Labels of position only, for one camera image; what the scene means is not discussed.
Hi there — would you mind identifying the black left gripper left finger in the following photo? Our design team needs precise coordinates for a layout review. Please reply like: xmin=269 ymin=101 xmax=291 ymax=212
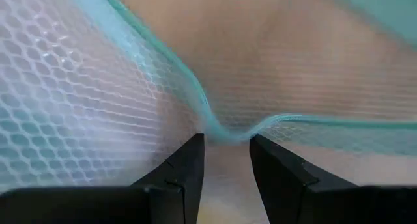
xmin=0 ymin=133 xmax=206 ymax=224

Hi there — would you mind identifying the teal mesh zipper pouch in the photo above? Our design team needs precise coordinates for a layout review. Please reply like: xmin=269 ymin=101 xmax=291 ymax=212
xmin=0 ymin=0 xmax=417 ymax=194

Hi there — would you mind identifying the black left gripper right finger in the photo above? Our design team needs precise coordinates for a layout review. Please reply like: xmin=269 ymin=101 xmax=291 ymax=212
xmin=249 ymin=133 xmax=417 ymax=224

